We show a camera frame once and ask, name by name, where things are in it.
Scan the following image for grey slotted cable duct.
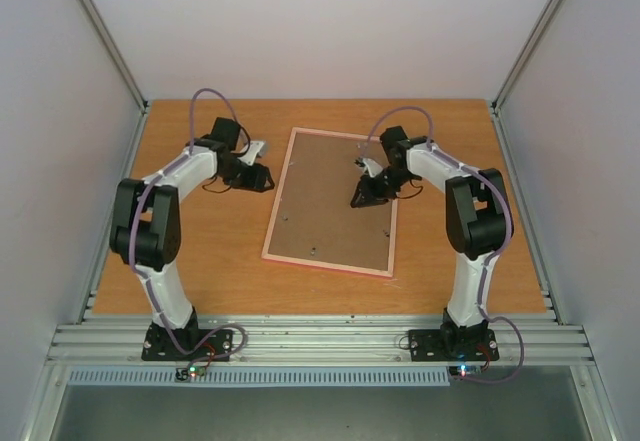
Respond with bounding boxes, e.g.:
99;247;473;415
67;366;450;388

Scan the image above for small circuit board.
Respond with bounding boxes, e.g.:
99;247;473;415
448;364;484;379
174;366;207;382

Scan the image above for brown cardboard backing board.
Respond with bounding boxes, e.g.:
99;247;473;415
267;131;399;272

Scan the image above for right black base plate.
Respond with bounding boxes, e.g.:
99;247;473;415
408;329;500;362

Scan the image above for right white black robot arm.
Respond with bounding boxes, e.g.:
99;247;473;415
350;126;514;360

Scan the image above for left small circuit board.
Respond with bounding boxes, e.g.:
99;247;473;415
174;366;207;382

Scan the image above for left aluminium corner post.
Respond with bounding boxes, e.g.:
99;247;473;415
55;0;150;112

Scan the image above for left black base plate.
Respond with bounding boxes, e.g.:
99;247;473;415
141;322;233;362

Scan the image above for wrist white camera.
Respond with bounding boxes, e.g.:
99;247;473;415
239;140;268;166
354;158;383;178

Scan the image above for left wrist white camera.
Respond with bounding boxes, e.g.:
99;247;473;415
239;140;268;166

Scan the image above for aluminium front rail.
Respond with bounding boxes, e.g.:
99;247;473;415
46;311;595;366

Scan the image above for right aluminium corner post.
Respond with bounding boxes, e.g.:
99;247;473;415
490;0;587;112

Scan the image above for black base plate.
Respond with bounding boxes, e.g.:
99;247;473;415
141;322;233;362
408;329;500;362

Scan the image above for pink wooden picture frame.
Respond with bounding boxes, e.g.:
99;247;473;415
261;126;404;280

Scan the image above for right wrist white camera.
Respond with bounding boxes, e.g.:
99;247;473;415
354;158;383;178

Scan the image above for right small circuit board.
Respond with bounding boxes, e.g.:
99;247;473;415
448;364;484;379

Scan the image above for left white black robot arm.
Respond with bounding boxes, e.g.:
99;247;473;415
109;118;275;361

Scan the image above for aluminium corner post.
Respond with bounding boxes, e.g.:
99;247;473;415
55;0;150;112
490;0;587;112

